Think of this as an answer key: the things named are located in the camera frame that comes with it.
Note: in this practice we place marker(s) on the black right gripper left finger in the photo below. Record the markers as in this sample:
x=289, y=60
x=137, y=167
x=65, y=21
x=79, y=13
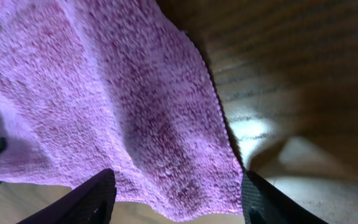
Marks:
x=90, y=203

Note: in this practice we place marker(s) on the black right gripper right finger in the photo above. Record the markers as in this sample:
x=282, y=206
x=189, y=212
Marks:
x=264, y=203

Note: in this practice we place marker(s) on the purple microfiber cloth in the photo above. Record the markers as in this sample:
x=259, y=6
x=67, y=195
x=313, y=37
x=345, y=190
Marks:
x=90, y=85

